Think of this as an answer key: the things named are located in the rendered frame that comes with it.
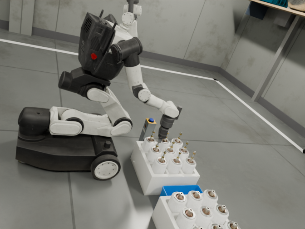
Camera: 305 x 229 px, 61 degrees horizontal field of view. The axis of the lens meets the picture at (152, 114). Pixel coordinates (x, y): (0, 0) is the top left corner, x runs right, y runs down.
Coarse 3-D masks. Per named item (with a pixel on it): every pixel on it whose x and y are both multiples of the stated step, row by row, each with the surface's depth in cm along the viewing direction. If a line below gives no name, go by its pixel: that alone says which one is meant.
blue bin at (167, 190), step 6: (162, 186) 174; (168, 186) 176; (174, 186) 178; (180, 186) 180; (186, 186) 183; (192, 186) 185; (198, 186) 186; (162, 192) 174; (168, 192) 179; (186, 192) 186
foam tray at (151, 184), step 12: (156, 144) 206; (132, 156) 205; (144, 156) 186; (144, 168) 182; (144, 180) 180; (156, 180) 174; (168, 180) 178; (180, 180) 182; (192, 180) 186; (144, 192) 178; (156, 192) 180
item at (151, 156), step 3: (150, 147) 187; (150, 150) 183; (150, 153) 183; (153, 153) 182; (156, 153) 182; (159, 153) 183; (147, 156) 186; (150, 156) 184; (153, 156) 182; (156, 156) 182; (159, 156) 184; (150, 159) 184; (153, 159) 184
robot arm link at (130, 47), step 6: (120, 42) 137; (126, 42) 137; (132, 42) 137; (120, 48) 134; (126, 48) 135; (132, 48) 137; (138, 48) 139; (126, 54) 136; (132, 54) 139; (126, 60) 141; (132, 60) 140; (138, 60) 143; (126, 66) 143; (132, 66) 142
